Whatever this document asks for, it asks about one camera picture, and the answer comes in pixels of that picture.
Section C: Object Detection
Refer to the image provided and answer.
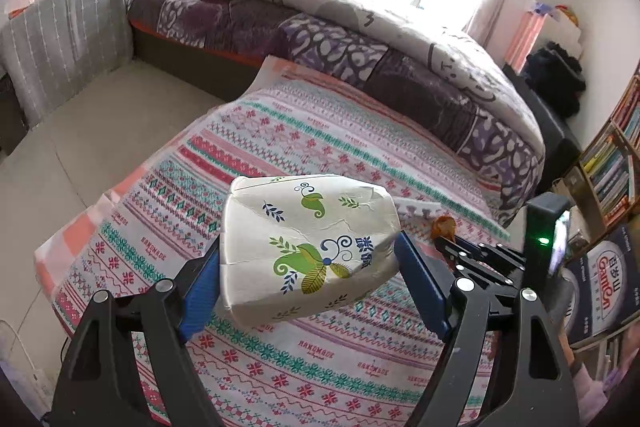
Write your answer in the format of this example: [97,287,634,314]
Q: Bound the toys on cabinet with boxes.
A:
[530,0,581,28]

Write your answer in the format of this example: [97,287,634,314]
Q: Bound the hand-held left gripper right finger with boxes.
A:
[394,231,583,427]

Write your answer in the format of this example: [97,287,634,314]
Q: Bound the pink white cabinet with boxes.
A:
[505,0,586,72]

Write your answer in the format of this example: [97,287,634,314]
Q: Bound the white power strip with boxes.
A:
[0,322,51,408]

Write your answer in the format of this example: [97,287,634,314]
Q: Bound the white leaf-print tissue packet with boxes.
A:
[219,174,402,328]

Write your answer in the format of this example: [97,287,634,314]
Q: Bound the pile of black clothes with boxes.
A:
[525,42,587,118]

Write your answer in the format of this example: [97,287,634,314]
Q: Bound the black side cabinet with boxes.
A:
[0,74,28,155]

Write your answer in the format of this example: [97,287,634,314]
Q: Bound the patterned tablecloth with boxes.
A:
[35,57,511,427]

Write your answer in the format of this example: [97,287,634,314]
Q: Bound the blue printed cardboard box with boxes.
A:
[565,222,640,348]

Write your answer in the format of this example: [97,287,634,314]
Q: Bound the grey checked cloth cover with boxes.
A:
[0,0,133,128]

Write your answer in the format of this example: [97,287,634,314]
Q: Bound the bed with purple sheet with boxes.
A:
[125,0,546,228]

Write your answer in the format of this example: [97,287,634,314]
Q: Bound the black bench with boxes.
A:
[502,64,583,218]

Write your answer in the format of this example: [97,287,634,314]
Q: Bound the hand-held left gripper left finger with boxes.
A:
[50,237,223,427]

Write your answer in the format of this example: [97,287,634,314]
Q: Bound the wooden bookshelf with books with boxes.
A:
[552,62,640,243]

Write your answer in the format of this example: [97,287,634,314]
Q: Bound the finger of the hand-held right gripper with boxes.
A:
[434,234,526,265]
[450,257,526,290]

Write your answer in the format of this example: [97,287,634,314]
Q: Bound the brown orange wrapper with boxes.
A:
[431,216,457,242]

